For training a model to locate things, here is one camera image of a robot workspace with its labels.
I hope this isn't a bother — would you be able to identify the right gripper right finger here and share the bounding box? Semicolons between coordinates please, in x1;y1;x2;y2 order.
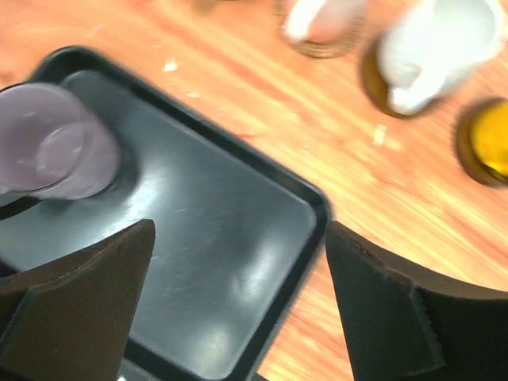
325;221;507;380

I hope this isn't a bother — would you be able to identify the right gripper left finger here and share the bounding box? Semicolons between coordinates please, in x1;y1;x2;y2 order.
1;219;156;380

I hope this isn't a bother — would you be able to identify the purple glass mug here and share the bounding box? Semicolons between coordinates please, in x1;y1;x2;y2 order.
1;83;121;200

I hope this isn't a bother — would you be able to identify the brown wooden coaster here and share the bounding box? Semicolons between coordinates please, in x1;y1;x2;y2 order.
454;97;507;187
359;33;418;120

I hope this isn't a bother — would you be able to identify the yellow glass mug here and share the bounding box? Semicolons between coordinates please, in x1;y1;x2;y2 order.
471;100;507;179

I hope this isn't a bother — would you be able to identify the woven rattan coaster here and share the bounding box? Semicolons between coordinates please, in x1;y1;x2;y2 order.
292;21;364;59

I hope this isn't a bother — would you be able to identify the cream ceramic mug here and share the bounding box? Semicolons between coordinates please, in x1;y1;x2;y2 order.
377;0;507;116

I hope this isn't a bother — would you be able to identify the pink ceramic mug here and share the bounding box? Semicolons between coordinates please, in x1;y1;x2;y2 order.
280;0;370;43

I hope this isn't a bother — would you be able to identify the black plastic tray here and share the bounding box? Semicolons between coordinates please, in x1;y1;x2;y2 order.
1;46;330;380

